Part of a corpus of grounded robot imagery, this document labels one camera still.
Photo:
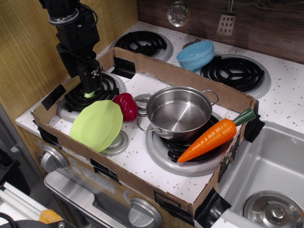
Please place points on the stainless steel pot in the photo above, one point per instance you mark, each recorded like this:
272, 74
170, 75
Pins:
179, 112

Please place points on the front right black burner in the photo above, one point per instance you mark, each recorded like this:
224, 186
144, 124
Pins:
174, 149

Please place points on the light green plastic plate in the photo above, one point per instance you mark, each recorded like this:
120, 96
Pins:
97, 125

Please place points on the black burner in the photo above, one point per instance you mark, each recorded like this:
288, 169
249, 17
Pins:
75, 100
174, 149
142, 42
238, 73

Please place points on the red toy pepper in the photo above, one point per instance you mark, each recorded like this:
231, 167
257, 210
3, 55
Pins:
128, 106

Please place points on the silver disc under plate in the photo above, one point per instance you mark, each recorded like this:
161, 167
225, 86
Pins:
118, 146

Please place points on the silver stove knob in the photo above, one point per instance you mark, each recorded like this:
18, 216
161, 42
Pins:
52, 160
144, 215

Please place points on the back left black burner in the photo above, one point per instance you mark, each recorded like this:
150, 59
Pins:
142, 42

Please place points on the front left black burner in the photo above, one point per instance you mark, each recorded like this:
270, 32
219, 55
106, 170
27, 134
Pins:
75, 100

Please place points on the stainless steel sink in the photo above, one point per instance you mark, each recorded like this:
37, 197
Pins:
274, 161

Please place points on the cardboard fence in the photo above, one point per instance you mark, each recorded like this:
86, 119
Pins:
123, 178

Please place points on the silver oven door handle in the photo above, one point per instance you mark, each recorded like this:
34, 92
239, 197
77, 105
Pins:
89, 207

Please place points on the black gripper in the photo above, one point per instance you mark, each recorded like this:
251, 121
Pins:
84, 65

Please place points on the right silver stove knob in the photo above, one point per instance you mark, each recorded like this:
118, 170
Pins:
144, 215

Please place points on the orange toy carrot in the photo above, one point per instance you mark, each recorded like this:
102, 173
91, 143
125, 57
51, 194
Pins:
218, 134

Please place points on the sink drain strainer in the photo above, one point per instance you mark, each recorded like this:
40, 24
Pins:
271, 209

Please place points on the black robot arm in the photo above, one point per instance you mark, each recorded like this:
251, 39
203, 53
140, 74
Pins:
77, 34

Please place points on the back right black burner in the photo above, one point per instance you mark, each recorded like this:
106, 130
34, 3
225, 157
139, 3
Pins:
238, 73

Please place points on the left silver stove knob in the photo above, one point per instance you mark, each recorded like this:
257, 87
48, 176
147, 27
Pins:
52, 160

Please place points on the green toy broccoli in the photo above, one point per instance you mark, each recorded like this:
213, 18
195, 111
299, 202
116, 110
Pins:
89, 95

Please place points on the blue plastic bowl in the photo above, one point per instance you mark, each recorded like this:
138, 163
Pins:
196, 55

